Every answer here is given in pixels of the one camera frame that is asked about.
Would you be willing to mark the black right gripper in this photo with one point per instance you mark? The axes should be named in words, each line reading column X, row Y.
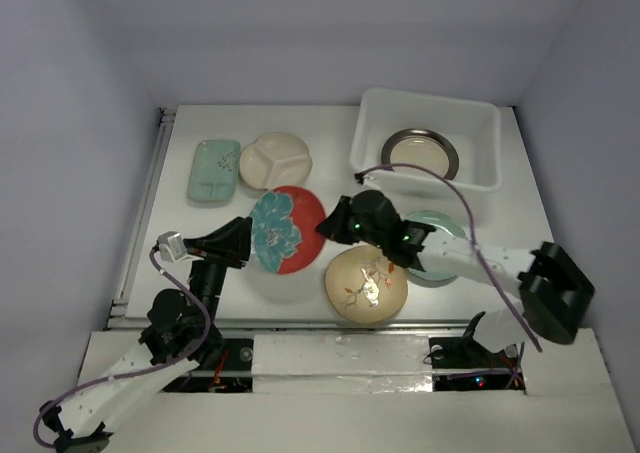
column 334, row 223

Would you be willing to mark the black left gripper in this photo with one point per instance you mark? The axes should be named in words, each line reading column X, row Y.
column 228, row 245

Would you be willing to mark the red plate with teal flower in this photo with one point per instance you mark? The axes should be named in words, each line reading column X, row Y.
column 284, row 238

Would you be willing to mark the beige bird painted plate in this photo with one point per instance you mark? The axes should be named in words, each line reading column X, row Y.
column 364, row 287

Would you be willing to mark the brown rimmed cream plate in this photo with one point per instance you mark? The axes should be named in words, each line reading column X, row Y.
column 424, row 148

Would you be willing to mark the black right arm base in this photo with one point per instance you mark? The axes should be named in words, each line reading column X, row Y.
column 462, row 364

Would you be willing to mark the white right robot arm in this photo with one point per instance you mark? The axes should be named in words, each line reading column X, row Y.
column 546, row 295

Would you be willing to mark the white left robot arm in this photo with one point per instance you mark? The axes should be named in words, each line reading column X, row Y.
column 181, row 337

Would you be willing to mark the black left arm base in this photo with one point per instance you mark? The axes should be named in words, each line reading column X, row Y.
column 231, row 372

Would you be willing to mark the white plastic bin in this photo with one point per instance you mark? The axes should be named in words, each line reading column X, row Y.
column 473, row 127

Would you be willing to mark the light green rectangular dish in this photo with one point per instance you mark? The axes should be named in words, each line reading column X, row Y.
column 214, row 172

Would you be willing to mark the light green round plate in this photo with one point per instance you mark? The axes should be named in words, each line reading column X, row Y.
column 441, row 221

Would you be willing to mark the cream divided dish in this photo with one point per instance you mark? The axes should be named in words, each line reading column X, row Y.
column 275, row 159

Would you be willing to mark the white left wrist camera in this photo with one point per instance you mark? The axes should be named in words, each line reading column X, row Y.
column 171, row 248

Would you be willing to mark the aluminium frame rail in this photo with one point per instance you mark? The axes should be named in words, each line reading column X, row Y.
column 135, row 244

